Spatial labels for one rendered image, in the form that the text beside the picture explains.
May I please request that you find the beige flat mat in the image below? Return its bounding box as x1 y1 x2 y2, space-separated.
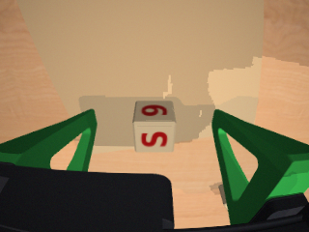
16 0 264 154

